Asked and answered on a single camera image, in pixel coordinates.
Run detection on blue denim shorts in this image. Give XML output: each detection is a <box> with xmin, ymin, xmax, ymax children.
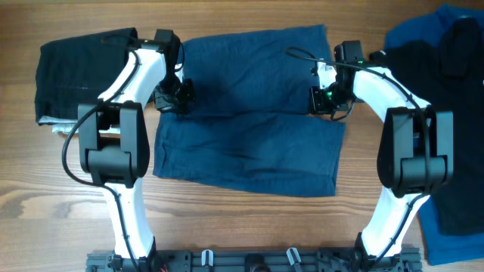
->
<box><xmin>153</xmin><ymin>25</ymin><xmax>345</xmax><ymax>197</ymax></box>

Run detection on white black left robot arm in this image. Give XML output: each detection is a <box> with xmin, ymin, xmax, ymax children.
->
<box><xmin>74</xmin><ymin>29</ymin><xmax>194</xmax><ymax>263</ymax></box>

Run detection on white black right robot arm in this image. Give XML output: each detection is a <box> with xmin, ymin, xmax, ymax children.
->
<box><xmin>309</xmin><ymin>41</ymin><xmax>454</xmax><ymax>266</ymax></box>

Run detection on folded black garment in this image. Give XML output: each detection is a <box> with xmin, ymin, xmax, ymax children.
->
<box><xmin>35</xmin><ymin>27</ymin><xmax>138</xmax><ymax>125</ymax></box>

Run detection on blue shirt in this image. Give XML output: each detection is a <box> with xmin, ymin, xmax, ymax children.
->
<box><xmin>385</xmin><ymin>5</ymin><xmax>483</xmax><ymax>265</ymax></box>

